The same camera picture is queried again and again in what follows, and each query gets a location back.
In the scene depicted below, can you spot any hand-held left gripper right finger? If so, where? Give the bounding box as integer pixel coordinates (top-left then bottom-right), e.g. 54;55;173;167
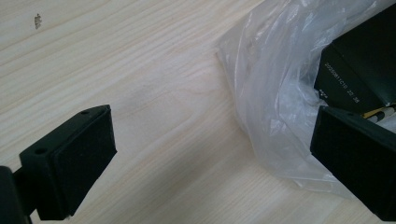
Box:
310;105;396;222

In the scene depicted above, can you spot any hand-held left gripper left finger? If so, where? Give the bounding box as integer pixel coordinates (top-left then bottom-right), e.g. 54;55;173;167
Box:
19;105;118;221

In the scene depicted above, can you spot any translucent white plastic bag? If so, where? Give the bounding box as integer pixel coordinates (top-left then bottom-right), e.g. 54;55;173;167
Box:
216;0;396;200

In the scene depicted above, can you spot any yellow and white packet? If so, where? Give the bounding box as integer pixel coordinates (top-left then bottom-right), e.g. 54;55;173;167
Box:
362;104;396;133

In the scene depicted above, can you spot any black box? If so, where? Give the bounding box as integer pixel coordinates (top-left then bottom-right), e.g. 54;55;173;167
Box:
313;3;396;115

